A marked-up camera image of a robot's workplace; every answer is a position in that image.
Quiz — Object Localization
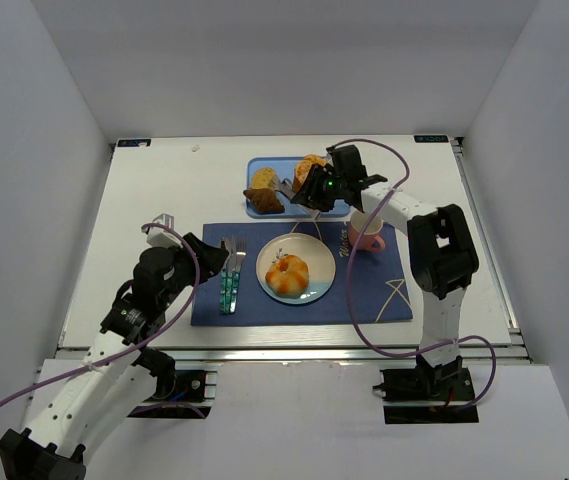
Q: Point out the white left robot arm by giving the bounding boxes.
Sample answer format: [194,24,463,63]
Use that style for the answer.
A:
[0,224,229,479]

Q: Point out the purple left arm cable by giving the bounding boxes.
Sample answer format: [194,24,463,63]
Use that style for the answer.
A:
[0,223,208,480]

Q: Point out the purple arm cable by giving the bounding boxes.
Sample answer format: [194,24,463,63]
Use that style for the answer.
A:
[339,139,497,412]
[0,223,208,480]

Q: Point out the round glazed bread roll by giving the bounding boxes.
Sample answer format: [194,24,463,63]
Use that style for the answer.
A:
[265,255,309,297]

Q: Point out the blue corner label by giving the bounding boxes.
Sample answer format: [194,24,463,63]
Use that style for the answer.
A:
[116,138,151,148]
[413,134,449,144]

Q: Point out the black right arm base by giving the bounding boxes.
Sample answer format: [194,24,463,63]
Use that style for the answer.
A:
[372,368,479,425]

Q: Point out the blue rectangular tray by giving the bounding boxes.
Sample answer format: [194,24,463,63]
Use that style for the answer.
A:
[245,156,353,220]

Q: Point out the teal-handled knife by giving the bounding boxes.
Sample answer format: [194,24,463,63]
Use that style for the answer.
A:
[219,237,231,314]

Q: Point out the small golden bread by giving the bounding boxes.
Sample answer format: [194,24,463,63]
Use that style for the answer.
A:
[250,167,276,189]

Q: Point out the cream and blue plate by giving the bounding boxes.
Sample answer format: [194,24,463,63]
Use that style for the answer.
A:
[256,233,336,305]

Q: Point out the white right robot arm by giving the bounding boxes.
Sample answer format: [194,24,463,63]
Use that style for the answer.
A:
[285,139,479,380]

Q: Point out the teal-handled spoon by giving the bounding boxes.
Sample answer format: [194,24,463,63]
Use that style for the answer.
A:
[224,236,237,314]

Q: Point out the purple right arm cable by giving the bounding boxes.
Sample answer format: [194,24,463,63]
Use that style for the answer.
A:
[339,139,497,412]

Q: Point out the sugar-topped orange round bread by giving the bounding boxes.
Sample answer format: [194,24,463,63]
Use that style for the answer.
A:
[292,154,327,192]

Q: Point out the pink mug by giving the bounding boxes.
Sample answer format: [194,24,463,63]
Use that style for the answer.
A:
[347,210,386,252]

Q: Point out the blue right corner label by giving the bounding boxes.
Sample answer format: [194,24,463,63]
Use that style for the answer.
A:
[413,134,449,144]

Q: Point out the navy blue placemat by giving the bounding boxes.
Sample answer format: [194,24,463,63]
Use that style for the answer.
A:
[191,222,413,327]

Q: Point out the blue left corner label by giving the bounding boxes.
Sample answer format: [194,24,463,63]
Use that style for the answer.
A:
[116,138,151,148]

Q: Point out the teal-handled fork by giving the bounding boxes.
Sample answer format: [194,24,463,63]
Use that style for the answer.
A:
[230,237,247,314]

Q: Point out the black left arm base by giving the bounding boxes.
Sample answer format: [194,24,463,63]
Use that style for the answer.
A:
[128,370,218,420]

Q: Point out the brown chocolate croissant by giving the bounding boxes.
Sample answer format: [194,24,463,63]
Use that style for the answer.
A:
[243,188,285,215]

